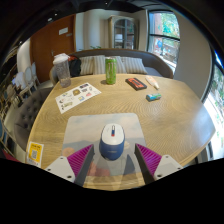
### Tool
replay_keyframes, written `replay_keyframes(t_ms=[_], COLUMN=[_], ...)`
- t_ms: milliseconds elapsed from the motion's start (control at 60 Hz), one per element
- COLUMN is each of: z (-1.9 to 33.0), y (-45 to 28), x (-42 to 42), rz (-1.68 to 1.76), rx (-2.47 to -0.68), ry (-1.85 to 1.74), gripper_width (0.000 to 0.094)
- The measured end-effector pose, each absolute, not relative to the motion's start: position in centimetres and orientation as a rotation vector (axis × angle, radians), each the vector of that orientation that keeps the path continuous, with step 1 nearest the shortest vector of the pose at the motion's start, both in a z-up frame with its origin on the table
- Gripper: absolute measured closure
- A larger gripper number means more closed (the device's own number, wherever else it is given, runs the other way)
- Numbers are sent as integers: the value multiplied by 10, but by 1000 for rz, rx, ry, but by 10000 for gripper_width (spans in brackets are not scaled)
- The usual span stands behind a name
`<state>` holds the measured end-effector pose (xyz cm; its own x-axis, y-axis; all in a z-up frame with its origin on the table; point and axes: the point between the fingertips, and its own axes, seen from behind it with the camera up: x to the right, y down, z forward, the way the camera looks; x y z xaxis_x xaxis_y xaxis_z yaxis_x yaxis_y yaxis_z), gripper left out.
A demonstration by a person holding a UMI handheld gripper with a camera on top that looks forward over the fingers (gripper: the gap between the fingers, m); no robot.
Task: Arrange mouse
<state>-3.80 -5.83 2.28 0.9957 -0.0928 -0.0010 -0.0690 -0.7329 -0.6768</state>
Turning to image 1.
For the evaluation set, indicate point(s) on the white sticker sheet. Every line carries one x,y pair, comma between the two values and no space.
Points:
77,97

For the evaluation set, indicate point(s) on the cloud print mouse pad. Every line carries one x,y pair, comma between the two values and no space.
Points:
83,130

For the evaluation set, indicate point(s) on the glass door cabinet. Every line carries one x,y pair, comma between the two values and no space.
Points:
123,32

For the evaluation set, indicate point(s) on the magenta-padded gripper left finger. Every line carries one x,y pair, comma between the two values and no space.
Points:
63,166

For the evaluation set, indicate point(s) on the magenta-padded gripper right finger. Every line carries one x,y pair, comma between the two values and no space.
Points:
166,166

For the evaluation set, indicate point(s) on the black framed window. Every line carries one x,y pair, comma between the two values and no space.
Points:
164,40

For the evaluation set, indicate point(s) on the black bag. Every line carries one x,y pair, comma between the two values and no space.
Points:
75,67

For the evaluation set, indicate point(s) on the striped cushion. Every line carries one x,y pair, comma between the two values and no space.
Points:
99,65
133,65
86,66

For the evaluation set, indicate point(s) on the yellow code card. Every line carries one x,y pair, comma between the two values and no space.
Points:
35,154

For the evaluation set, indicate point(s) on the white and blue computer mouse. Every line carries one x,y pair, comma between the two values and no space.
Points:
112,143

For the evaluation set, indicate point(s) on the group of white chairs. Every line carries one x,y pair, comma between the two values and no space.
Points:
25,81

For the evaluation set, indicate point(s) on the small white tube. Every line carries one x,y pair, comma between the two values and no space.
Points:
152,82

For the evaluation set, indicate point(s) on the black box with orange print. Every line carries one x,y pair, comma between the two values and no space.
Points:
136,84

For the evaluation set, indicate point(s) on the white door sign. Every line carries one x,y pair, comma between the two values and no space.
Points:
63,31

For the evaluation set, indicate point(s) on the grey tufted chair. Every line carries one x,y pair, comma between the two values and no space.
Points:
28,115

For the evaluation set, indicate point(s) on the brown wooden door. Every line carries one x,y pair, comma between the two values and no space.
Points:
48,43

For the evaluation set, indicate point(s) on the green drink can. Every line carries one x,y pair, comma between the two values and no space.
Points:
111,71

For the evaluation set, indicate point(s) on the curved side window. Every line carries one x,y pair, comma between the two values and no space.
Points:
215,110

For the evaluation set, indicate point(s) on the grey curved sofa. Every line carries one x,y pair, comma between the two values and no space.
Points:
155,61

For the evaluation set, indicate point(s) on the clear shaker bottle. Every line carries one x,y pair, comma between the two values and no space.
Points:
62,71

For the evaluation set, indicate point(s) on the green and blue small pack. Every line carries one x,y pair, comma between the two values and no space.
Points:
153,97

